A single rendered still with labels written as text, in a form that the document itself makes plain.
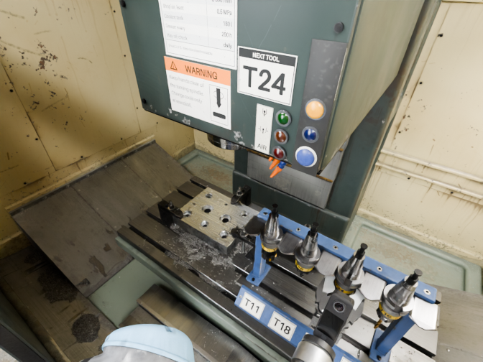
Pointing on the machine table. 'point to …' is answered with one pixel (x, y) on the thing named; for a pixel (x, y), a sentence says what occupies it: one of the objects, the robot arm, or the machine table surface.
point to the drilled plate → (211, 234)
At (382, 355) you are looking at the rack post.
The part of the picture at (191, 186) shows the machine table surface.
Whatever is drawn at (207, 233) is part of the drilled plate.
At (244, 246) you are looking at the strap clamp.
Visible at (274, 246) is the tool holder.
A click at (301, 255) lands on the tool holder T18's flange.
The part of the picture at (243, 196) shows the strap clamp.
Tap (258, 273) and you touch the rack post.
